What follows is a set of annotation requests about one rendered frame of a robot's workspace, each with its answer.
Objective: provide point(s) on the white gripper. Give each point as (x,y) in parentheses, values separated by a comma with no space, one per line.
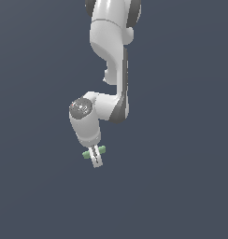
(88,135)

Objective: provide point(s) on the small green block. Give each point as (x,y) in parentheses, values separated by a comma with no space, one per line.
(85,154)

